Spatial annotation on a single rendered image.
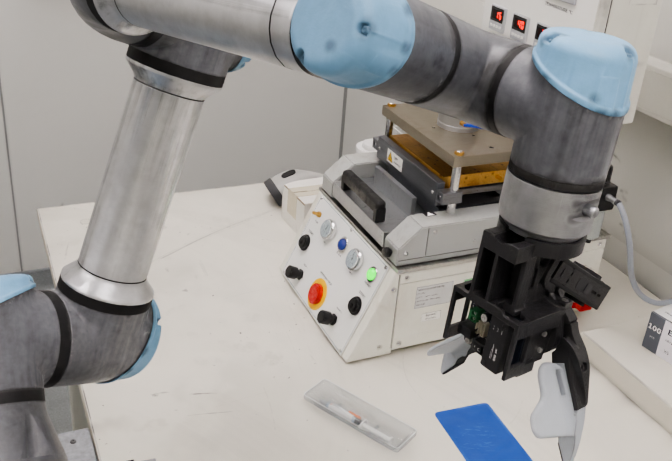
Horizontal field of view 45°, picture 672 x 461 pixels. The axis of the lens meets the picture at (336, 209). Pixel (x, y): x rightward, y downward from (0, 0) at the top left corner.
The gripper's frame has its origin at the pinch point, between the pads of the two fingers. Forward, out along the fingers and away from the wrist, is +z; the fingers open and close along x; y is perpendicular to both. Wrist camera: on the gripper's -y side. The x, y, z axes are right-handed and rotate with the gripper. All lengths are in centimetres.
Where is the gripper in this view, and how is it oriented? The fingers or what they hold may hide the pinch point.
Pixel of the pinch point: (505, 415)
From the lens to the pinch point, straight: 78.5
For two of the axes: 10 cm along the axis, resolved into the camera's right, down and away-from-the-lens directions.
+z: -1.3, 9.1, 4.0
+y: -7.8, 1.5, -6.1
